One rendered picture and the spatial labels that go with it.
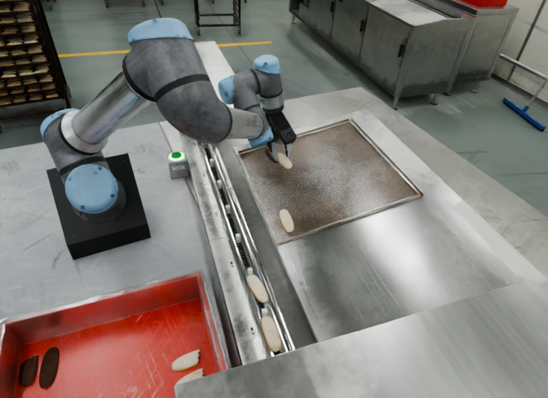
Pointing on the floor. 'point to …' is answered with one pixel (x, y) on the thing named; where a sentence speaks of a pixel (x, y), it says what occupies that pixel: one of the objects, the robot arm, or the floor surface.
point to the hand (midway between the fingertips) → (282, 156)
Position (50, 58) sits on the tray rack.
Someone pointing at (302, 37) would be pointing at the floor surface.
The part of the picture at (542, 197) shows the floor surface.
